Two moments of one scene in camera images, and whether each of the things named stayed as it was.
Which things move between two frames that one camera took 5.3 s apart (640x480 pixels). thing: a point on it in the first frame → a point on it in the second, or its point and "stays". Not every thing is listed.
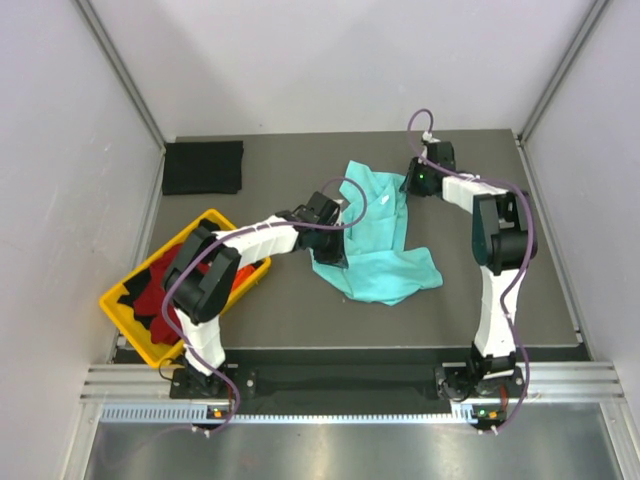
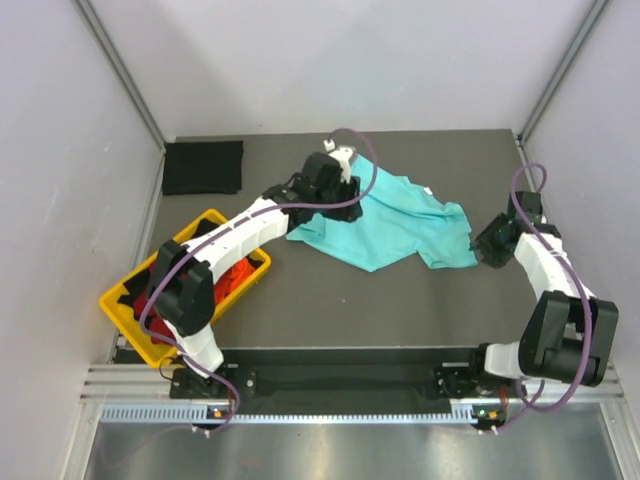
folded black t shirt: x=201 y=168 stays
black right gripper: x=409 y=185 → x=492 y=257
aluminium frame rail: x=539 y=383 stays
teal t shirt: x=381 y=268 → x=397 y=216
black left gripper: x=336 y=256 → x=347 y=188
